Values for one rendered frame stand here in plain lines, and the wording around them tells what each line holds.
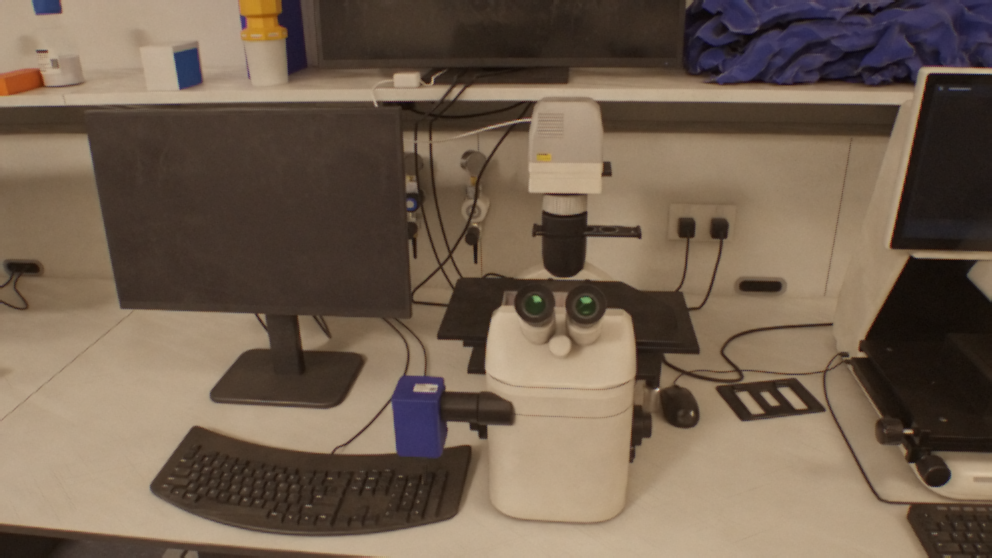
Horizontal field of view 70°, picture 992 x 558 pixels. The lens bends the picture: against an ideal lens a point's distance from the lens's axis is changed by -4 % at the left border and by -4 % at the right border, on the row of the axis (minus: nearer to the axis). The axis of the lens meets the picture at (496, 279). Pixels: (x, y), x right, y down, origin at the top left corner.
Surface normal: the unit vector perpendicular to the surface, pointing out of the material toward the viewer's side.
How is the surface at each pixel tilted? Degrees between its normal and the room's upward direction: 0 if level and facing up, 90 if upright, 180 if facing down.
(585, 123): 73
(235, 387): 0
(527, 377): 50
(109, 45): 90
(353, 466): 4
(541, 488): 90
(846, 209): 90
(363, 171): 86
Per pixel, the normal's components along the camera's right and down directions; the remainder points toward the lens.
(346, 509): -0.04, -0.88
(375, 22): -0.11, 0.34
